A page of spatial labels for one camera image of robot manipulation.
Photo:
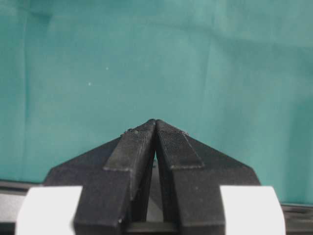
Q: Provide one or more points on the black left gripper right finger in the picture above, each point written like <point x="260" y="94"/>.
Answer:
<point x="191" y="174"/>

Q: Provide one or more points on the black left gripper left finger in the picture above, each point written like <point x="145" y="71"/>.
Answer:
<point x="115" y="178"/>

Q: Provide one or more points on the green table cloth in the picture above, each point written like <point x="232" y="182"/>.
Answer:
<point x="236" y="75"/>

